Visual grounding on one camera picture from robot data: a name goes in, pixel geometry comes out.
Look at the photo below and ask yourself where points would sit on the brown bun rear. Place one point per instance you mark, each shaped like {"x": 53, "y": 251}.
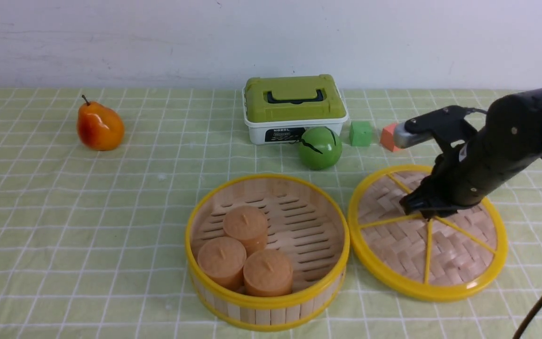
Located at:
{"x": 249, "y": 225}

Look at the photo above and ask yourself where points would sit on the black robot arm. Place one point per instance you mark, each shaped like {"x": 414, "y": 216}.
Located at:
{"x": 514, "y": 114}

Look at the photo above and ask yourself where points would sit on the brown bun front left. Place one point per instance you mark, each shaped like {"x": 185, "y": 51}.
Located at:
{"x": 222, "y": 260}

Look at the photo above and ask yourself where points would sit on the yellow bamboo steamer basket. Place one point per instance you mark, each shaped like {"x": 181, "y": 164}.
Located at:
{"x": 304, "y": 223}

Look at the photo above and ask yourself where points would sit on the brown bun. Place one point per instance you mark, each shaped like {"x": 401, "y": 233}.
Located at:
{"x": 268, "y": 273}
{"x": 222, "y": 260}
{"x": 249, "y": 225}

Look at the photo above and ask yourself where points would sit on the orange pear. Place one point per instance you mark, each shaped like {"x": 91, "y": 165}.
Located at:
{"x": 99, "y": 127}

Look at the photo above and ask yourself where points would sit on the orange cube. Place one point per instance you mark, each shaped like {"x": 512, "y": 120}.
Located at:
{"x": 387, "y": 138}

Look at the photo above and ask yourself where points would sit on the green cube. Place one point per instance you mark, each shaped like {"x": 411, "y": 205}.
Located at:
{"x": 360, "y": 133}

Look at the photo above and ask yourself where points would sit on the green round fruit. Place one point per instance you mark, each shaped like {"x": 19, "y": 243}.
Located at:
{"x": 319, "y": 148}

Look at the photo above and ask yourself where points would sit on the yellow woven steamer lid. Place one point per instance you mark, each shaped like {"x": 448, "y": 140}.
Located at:
{"x": 437, "y": 259}

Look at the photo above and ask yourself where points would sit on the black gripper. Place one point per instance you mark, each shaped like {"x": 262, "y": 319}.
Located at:
{"x": 464, "y": 177}

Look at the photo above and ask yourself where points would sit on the green lidded white box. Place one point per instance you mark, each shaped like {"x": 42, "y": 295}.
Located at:
{"x": 279, "y": 110}

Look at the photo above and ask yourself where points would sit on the green checkered tablecloth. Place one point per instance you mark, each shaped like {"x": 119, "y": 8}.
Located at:
{"x": 91, "y": 243}

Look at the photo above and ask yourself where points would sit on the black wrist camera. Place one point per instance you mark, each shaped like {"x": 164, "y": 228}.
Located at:
{"x": 445, "y": 126}

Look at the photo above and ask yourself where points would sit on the brown bun front right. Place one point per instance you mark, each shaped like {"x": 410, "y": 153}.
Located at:
{"x": 268, "y": 273}

